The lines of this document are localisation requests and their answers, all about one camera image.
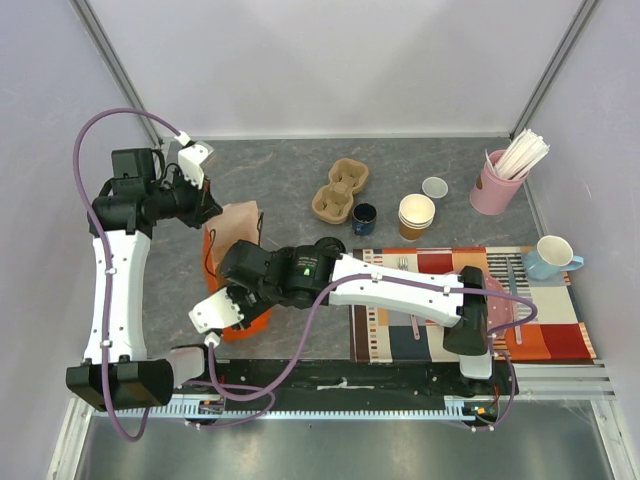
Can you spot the patterned colourful placemat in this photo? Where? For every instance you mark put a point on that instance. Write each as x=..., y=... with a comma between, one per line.
x=556, y=335

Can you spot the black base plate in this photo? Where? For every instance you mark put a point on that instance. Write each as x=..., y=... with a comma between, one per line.
x=345, y=385

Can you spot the pink dotted plate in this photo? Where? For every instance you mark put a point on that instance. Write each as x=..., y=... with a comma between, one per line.
x=500, y=305

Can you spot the bundle of white straws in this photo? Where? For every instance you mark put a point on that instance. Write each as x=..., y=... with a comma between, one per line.
x=524, y=152

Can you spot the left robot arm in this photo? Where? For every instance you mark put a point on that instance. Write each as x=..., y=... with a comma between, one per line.
x=115, y=370

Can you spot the dark blue ceramic mug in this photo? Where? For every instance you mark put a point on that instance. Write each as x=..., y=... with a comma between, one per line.
x=364, y=217

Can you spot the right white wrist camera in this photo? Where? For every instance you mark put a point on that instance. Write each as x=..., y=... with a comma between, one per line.
x=217, y=312

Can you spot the orange paper bag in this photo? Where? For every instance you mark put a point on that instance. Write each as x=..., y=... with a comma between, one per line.
x=238, y=222

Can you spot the stack of brown paper cups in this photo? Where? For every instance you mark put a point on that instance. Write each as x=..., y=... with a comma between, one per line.
x=416, y=213

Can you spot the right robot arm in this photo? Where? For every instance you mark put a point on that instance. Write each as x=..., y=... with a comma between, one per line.
x=308, y=276

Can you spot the light blue mug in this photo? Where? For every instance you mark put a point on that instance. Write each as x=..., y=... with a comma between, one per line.
x=551, y=255

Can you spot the pink straw holder cup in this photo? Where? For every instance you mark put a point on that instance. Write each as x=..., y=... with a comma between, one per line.
x=491, y=193

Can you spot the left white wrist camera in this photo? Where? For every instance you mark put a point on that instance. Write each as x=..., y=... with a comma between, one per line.
x=191, y=157

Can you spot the fork with pink handle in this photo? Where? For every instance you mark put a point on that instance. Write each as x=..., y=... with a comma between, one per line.
x=404, y=266

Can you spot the cardboard cup carrier stack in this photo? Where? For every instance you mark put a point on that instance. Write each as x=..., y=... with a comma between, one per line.
x=333, y=202

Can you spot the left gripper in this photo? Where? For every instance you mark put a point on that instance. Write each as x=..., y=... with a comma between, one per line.
x=204, y=205

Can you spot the grey slotted cable duct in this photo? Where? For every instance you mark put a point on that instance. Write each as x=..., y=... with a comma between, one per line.
x=193, y=409

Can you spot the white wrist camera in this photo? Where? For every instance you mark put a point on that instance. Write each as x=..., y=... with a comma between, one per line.
x=217, y=312
x=191, y=157

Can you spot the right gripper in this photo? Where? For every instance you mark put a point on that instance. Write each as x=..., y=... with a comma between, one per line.
x=245, y=298

